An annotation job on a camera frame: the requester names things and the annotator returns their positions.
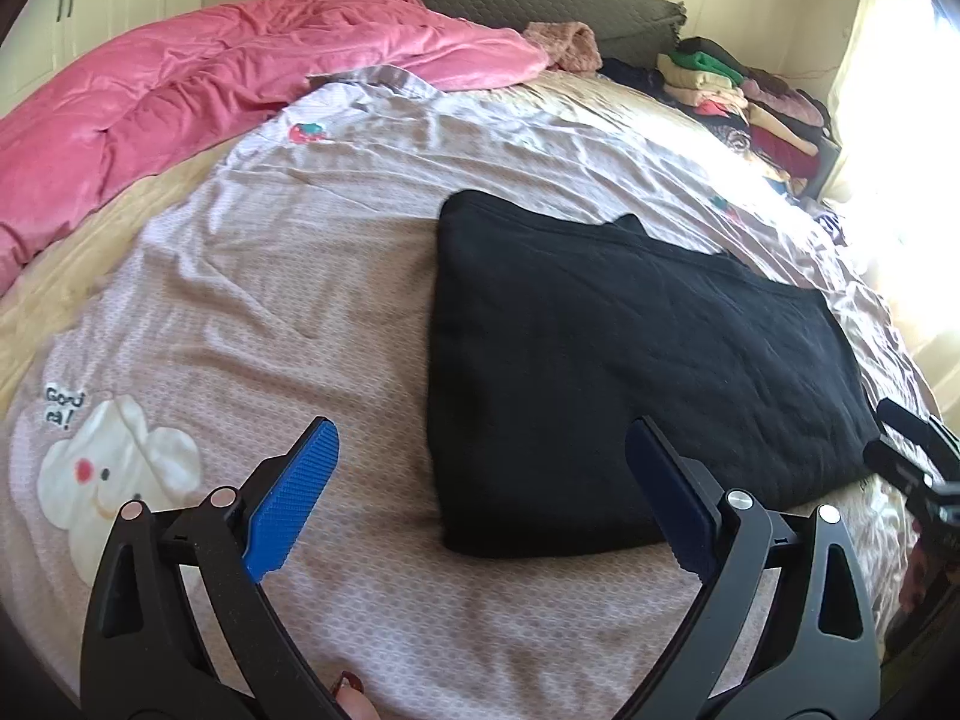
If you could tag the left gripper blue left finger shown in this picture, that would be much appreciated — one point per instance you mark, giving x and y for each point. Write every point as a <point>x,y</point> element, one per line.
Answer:
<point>143,655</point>

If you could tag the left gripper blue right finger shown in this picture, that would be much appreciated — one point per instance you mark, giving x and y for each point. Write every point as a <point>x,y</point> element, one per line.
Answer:
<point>781,627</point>

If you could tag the black sweater orange cuffs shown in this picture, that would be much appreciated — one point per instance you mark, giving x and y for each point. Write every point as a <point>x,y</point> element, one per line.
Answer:
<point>548,338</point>

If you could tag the stack of folded clothes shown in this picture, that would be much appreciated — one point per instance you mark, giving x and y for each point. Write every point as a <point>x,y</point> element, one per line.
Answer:
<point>787,130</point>

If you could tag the right hand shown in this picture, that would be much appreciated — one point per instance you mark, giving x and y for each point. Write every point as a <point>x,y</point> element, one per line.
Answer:
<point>926,585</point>

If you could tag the left hand red nails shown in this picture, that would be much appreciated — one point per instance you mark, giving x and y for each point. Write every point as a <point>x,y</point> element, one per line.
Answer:
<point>350,695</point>

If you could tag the lilac patterned bed sheet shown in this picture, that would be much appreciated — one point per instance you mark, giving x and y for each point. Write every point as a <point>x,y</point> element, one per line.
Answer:
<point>298,281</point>

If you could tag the purple small garment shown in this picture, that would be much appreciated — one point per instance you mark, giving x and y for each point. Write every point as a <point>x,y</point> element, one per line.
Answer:
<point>829,221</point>

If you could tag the pink quilted comforter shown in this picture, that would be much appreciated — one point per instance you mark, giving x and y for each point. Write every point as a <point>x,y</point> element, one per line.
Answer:
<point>157,95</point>

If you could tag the dark navy garment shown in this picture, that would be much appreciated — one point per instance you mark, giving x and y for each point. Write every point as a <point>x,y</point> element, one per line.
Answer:
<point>647,80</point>

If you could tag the pink knitted garment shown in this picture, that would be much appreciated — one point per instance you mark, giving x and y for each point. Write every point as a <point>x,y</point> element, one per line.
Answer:
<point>570,45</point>

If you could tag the white wardrobe with black handles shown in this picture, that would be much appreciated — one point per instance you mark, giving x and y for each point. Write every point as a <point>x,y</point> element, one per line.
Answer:
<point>49,34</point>

